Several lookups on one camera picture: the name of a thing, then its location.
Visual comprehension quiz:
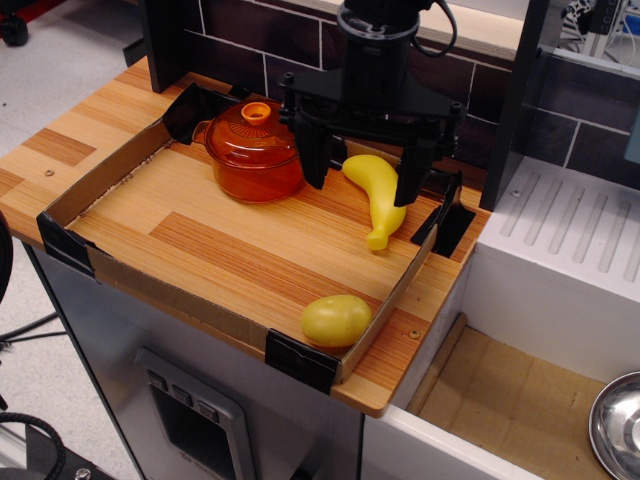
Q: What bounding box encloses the orange transparent pot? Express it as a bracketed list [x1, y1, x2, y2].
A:
[192, 118, 307, 205]

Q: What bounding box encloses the white toy sink unit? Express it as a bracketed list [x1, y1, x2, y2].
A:
[361, 159, 639, 479]

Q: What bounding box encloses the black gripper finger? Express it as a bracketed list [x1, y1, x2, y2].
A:
[294, 117, 332, 189]
[394, 137, 443, 207]

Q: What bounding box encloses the black cable on floor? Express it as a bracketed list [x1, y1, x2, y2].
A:
[0, 312, 69, 351]

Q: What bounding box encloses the silver metal bowl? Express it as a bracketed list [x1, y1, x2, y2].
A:
[588, 371, 639, 480]

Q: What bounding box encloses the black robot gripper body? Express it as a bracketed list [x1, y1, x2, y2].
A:
[280, 35, 466, 157]

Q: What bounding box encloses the toy dishwasher front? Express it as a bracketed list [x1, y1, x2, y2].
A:
[28, 248, 363, 479]

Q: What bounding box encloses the yellow toy potato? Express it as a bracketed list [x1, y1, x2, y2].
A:
[301, 294, 373, 348]

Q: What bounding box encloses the orange transparent pot lid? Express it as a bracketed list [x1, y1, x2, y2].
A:
[192, 100, 297, 169]

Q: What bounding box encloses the black caster wheel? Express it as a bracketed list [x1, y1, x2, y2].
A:
[1, 13, 29, 47]

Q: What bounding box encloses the cardboard fence with black tape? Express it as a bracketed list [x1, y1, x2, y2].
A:
[37, 85, 488, 404]

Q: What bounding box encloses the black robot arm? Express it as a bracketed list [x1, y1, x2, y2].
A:
[280, 1, 466, 206]

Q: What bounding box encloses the yellow toy banana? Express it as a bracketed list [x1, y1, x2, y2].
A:
[342, 154, 407, 251]

